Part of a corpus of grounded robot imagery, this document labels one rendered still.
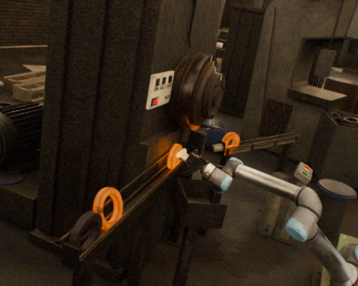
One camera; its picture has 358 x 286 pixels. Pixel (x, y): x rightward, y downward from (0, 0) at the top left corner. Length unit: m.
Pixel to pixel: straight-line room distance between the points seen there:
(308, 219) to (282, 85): 3.14
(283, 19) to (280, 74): 0.65
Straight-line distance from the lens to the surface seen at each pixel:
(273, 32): 5.05
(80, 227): 1.55
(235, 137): 2.89
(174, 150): 2.25
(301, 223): 2.01
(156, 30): 1.95
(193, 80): 2.18
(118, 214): 1.82
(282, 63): 4.98
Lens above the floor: 1.60
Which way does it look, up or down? 20 degrees down
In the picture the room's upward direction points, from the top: 11 degrees clockwise
